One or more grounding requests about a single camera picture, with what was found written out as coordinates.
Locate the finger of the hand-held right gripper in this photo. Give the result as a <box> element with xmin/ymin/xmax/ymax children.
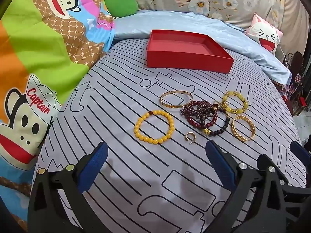
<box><xmin>257</xmin><ymin>153</ymin><xmax>311</xmax><ymax>199</ymax></box>
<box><xmin>290</xmin><ymin>141</ymin><xmax>307</xmax><ymax>162</ymax></box>

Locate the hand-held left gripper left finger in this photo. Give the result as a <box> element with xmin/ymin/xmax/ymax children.
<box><xmin>27</xmin><ymin>142</ymin><xmax>109</xmax><ymax>233</ymax></box>

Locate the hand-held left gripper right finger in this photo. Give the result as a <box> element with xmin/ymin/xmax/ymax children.
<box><xmin>205</xmin><ymin>139</ymin><xmax>286</xmax><ymax>233</ymax></box>

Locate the black bead bracelet gold charm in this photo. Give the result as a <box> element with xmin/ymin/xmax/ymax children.
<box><xmin>203</xmin><ymin>109</ymin><xmax>231</xmax><ymax>136</ymax></box>

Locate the woven gold bangle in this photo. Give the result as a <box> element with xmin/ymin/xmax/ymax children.
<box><xmin>230</xmin><ymin>115</ymin><xmax>255</xmax><ymax>142</ymax></box>

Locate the large dark red bead bracelet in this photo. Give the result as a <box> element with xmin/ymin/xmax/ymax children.
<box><xmin>187</xmin><ymin>114</ymin><xmax>219</xmax><ymax>130</ymax></box>

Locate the translucent yellow bead bracelet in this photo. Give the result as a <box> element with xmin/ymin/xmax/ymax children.
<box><xmin>221</xmin><ymin>91</ymin><xmax>248</xmax><ymax>114</ymax></box>

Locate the small dark red bead bracelet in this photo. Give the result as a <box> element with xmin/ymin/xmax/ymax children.
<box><xmin>180</xmin><ymin>99</ymin><xmax>218</xmax><ymax>120</ymax></box>

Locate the opaque yellow bead bracelet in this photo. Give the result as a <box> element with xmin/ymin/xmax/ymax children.
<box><xmin>134</xmin><ymin>110</ymin><xmax>175</xmax><ymax>145</ymax></box>

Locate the smooth gold bangle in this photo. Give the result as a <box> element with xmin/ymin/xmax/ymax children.
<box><xmin>159</xmin><ymin>90</ymin><xmax>193</xmax><ymax>110</ymax></box>

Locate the red cardboard box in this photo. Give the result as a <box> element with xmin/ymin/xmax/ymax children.
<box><xmin>146</xmin><ymin>29</ymin><xmax>234</xmax><ymax>74</ymax></box>

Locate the gold hoop earring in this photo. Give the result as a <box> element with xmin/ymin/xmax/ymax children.
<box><xmin>185</xmin><ymin>131</ymin><xmax>197</xmax><ymax>145</ymax></box>

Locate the grey striped bed sheet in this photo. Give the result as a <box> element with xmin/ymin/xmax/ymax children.
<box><xmin>31</xmin><ymin>35</ymin><xmax>307</xmax><ymax>233</ymax></box>

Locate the pink white cat pillow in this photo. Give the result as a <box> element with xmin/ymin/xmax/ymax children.
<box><xmin>244</xmin><ymin>12</ymin><xmax>284</xmax><ymax>55</ymax></box>

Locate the colourful monkey printed blanket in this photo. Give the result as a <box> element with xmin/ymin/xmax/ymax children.
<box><xmin>0</xmin><ymin>0</ymin><xmax>117</xmax><ymax>233</ymax></box>

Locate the light blue blanket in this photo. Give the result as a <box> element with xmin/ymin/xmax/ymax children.
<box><xmin>110</xmin><ymin>10</ymin><xmax>292</xmax><ymax>85</ymax></box>

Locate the green cushion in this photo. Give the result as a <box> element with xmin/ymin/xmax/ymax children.
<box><xmin>103</xmin><ymin>0</ymin><xmax>138</xmax><ymax>18</ymax></box>

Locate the dark ornate metal frame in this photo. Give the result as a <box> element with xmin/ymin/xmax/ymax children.
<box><xmin>284</xmin><ymin>51</ymin><xmax>307</xmax><ymax>117</ymax></box>

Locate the white cable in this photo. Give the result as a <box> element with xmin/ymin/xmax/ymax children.
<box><xmin>264</xmin><ymin>0</ymin><xmax>289</xmax><ymax>66</ymax></box>

